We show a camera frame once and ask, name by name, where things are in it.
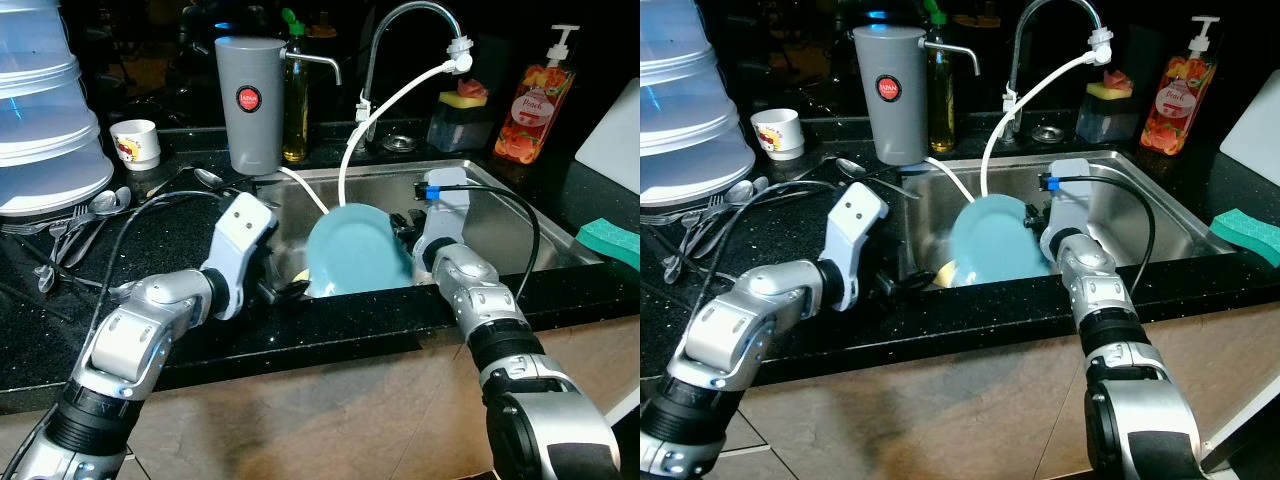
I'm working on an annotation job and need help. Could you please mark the teal plate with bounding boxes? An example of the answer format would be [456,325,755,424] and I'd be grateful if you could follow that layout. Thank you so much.
[948,193,1054,286]
[304,203,414,298]

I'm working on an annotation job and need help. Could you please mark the stainless steel sink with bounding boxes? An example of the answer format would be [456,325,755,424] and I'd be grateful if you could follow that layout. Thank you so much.
[900,148,1241,291]
[258,158,606,299]

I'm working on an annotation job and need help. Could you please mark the dark sponge holder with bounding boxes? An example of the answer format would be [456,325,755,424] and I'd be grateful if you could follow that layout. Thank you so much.
[427,100,493,153]
[1075,95,1141,144]

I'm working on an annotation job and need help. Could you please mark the beige cabinet door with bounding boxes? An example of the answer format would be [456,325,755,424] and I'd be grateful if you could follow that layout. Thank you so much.
[390,315,641,480]
[1035,300,1280,480]
[740,330,1091,480]
[125,335,446,480]

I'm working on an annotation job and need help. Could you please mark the yellow and pink sponge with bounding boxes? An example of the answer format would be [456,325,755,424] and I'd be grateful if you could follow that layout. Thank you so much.
[1087,70,1136,103]
[440,78,491,111]

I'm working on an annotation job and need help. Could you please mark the yellow oil bottle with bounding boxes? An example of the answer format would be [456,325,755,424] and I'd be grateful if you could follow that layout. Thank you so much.
[922,0,956,154]
[280,8,312,164]

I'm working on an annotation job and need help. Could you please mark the chrome faucet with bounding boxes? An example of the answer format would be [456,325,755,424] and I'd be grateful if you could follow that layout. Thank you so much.
[358,0,473,153]
[1003,0,1114,141]

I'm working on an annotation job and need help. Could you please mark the peach soap pump bottle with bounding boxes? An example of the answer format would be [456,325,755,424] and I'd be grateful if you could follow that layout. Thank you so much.
[493,25,580,166]
[1140,15,1223,156]

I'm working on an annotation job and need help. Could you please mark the small chrome tap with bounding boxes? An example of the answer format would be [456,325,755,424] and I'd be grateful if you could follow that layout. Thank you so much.
[296,52,344,87]
[940,42,981,77]

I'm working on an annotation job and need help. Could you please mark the white printed cup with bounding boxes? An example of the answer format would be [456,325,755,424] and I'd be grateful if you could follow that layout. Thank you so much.
[110,119,162,172]
[751,108,804,162]

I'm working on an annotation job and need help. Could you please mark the steel fork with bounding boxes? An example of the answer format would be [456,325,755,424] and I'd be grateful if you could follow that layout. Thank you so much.
[0,205,91,238]
[640,195,729,229]

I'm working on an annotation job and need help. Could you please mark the green sponge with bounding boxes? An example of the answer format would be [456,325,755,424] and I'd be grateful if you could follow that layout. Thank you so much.
[1208,208,1280,268]
[576,218,641,273]

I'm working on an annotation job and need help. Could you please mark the small steel spoon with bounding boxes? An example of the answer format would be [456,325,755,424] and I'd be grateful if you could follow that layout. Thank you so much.
[662,205,736,285]
[35,215,101,294]

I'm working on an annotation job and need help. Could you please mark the white cutting board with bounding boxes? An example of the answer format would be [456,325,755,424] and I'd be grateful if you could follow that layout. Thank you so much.
[1218,95,1280,187]
[575,78,641,196]

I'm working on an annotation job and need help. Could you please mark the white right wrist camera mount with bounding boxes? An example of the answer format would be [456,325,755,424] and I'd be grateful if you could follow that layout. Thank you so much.
[413,182,472,288]
[1040,158,1093,263]

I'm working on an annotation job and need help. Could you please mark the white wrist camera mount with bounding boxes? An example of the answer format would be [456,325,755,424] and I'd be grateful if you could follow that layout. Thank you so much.
[818,183,891,313]
[199,192,280,321]
[1040,158,1093,263]
[413,182,472,288]

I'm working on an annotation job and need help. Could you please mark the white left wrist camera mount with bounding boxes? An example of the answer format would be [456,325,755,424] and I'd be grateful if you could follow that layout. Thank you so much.
[818,183,891,313]
[199,192,280,321]

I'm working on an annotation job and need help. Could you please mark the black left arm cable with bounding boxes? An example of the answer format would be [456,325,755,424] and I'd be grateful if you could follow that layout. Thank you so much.
[695,180,839,321]
[92,188,241,331]

